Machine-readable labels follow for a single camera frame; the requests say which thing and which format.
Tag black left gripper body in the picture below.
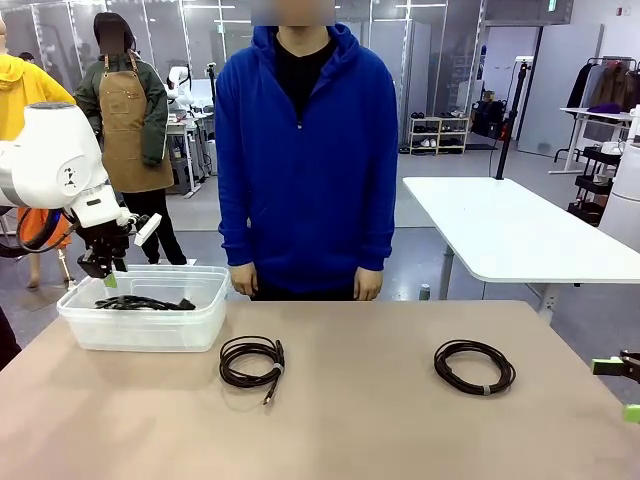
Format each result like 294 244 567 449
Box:
84 223 134 262

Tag black power cable with plug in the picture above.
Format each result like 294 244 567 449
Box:
112 294 198 312

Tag thin black cable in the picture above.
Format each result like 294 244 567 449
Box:
433 338 517 400

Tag black USB cable grey tie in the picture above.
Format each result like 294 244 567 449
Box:
218 335 287 407

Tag person's left forearm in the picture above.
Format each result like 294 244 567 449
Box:
355 199 399 274

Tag person's right forearm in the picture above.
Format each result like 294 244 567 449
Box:
218 199 259 269

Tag person's right hand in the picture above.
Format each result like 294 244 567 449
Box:
230 264 259 297

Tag person's left hand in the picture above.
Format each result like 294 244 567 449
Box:
353 267 384 301

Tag clear plastic storage container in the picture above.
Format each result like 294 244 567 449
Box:
56 264 232 354

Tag person in brown apron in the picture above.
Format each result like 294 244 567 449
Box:
73 12 189 266

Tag white table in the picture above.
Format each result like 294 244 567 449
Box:
402 176 640 301

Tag white rounded appliance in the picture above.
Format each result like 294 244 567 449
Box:
598 144 640 239

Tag mannequin in yellow hoodie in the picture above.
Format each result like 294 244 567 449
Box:
0 19 77 289

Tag black utility cart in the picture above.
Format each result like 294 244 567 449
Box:
567 145 624 227

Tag person in blue hoodie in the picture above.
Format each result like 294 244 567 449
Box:
214 0 400 302

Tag white desk with crossed legs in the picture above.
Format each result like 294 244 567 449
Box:
547 106 640 175

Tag black tripod stand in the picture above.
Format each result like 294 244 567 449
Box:
494 57 532 181

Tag black bags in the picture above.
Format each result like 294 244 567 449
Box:
469 99 511 140

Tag clothes rack with garments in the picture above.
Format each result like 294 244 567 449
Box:
567 55 640 114

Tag wooden shoe rack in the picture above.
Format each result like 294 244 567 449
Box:
408 115 472 156

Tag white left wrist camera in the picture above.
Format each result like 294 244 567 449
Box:
133 213 163 247

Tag black left arm hose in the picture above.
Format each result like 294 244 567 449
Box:
0 207 76 259

